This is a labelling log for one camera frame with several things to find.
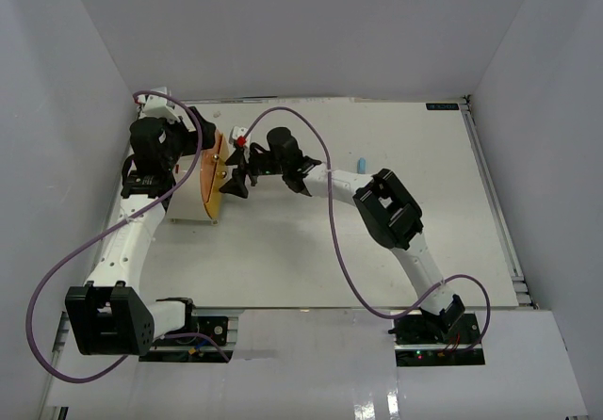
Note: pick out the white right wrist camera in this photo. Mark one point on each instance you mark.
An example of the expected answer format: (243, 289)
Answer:
(238, 137)

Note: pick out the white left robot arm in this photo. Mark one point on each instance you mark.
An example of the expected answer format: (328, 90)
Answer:
(107, 313)

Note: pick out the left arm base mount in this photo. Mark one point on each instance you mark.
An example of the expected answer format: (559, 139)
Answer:
(209, 338)

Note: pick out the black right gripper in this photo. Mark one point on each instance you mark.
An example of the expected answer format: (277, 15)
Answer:
(236, 185)

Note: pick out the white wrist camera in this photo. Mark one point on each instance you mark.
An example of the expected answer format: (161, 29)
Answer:
(238, 137)
(156, 107)

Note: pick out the black label sticker right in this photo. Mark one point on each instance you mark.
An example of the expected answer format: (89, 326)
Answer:
(442, 106)

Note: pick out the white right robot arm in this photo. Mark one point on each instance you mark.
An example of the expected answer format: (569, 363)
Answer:
(390, 213)

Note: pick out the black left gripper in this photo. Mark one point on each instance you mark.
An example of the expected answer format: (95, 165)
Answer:
(191, 137)

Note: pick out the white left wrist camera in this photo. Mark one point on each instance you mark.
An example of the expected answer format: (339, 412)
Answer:
(156, 107)

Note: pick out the yellow bottom drawer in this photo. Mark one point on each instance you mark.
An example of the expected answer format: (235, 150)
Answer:
(211, 203)

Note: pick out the light blue highlighter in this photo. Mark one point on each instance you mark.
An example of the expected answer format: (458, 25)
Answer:
(361, 166)

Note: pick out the orange drawer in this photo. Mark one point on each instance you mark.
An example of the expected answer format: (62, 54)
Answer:
(213, 171)

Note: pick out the white round drawer organizer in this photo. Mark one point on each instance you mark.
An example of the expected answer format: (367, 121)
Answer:
(186, 202)

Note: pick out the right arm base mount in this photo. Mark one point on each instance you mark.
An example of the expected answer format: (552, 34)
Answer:
(418, 343)

